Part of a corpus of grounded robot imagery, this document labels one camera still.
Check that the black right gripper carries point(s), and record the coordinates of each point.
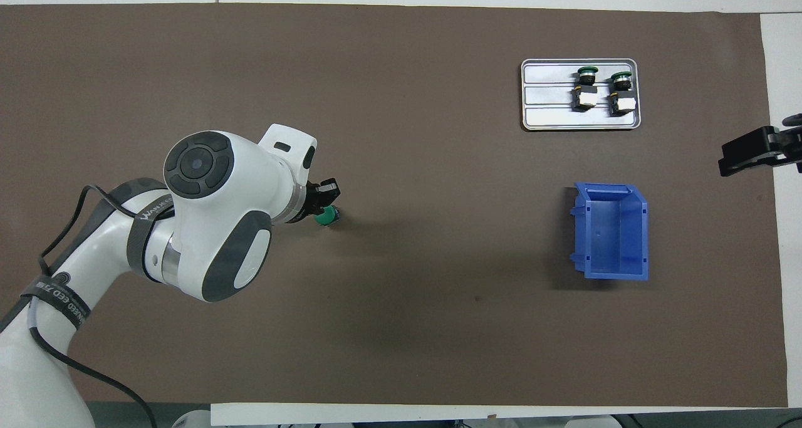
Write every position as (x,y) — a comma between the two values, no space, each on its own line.
(793,146)

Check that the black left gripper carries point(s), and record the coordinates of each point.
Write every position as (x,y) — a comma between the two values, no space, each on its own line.
(310,203)

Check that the green push button switch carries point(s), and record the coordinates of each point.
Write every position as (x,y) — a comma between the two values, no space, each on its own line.
(327,217)
(622,96)
(586,93)

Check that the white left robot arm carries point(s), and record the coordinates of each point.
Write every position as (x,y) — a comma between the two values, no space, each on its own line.
(219,215)

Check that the brown table mat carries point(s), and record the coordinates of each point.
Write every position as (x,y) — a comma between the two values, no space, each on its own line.
(438,290)

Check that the blue plastic bin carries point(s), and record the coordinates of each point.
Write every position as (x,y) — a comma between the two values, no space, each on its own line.
(611,240)

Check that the grey metal tray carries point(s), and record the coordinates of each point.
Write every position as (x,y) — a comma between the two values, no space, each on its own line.
(545,102)

